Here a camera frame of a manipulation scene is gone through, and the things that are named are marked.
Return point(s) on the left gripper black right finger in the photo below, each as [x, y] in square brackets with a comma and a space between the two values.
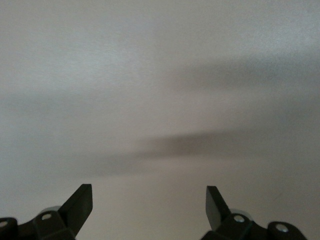
[215, 210]

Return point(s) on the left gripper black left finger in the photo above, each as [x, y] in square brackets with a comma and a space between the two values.
[75, 210]

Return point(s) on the brown table cover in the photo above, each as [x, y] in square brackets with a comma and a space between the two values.
[150, 75]

